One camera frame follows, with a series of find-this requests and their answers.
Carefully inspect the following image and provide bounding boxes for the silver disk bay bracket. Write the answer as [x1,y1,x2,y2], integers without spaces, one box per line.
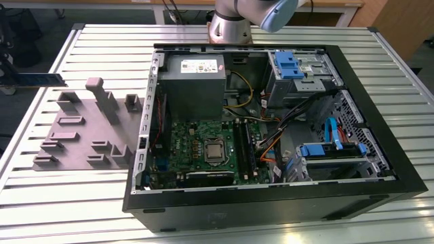
[293,152,396,182]

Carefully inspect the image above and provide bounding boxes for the yellow wire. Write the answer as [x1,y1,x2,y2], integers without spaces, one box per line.
[223,70,253,110]

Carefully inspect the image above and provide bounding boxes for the gray power supply unit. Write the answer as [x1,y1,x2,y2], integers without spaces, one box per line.
[159,54,227,123]

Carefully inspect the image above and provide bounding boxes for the blue flat data cable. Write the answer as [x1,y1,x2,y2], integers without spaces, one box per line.
[324,117,343,149]

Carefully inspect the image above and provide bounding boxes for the blue disk carrier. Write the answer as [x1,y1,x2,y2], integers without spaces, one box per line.
[299,142,367,157]

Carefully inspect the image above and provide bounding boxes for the black RAM slot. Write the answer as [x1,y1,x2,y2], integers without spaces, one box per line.
[232,119,247,178]

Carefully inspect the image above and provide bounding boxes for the black cable bundle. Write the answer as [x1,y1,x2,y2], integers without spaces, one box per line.
[260,90,339,148]

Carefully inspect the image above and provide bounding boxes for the black office chair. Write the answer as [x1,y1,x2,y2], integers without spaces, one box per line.
[0,7,44,68]

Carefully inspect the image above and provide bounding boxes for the blue drive bay latch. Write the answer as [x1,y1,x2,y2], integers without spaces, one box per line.
[275,50,306,80]

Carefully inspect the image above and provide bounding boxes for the gray parts rack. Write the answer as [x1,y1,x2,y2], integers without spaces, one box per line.
[32,77,145,171]

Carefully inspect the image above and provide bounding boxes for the orange cable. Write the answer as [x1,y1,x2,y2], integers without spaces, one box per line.
[259,143,281,163]

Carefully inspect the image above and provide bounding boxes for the silver drive cage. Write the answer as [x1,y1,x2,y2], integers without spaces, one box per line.
[265,49,343,109]

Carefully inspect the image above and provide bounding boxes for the black graphics card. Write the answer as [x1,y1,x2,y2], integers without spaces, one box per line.
[184,170,235,186]

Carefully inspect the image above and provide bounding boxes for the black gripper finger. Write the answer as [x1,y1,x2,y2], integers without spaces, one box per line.
[0,57,17,86]

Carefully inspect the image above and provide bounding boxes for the wooden desk white legs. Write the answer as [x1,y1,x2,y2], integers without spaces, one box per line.
[128,0,366,27]

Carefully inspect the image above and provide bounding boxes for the silver CPU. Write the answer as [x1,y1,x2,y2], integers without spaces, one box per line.
[204,143,227,160]

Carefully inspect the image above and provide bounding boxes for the CPU socket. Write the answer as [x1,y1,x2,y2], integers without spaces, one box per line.
[201,137,228,167]

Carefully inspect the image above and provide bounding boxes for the black open PC case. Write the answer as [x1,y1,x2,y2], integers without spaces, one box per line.
[121,42,428,232]

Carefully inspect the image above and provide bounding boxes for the green motherboard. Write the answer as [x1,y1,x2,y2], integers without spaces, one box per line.
[148,119,272,188]

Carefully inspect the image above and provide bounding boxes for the RAM memory stick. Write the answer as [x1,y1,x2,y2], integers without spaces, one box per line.
[0,73,68,89]

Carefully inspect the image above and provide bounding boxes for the wooden cabinet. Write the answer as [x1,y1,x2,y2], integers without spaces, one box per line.
[351,0,434,69]

